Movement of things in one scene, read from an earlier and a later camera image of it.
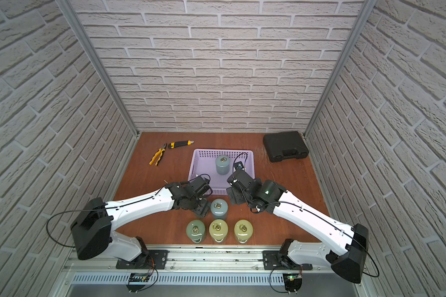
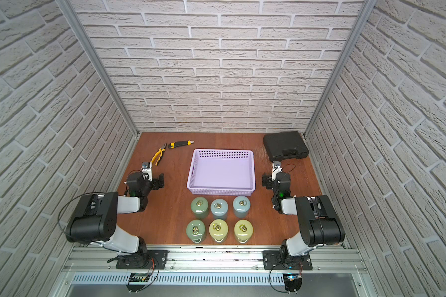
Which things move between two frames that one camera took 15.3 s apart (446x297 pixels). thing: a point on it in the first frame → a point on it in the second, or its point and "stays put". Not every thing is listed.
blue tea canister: (219, 208) stays put
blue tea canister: (222, 164) → (241, 206)
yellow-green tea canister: (243, 229) stays put
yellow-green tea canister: (218, 229) stays put
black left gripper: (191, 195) → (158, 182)
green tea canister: (196, 231) stays put
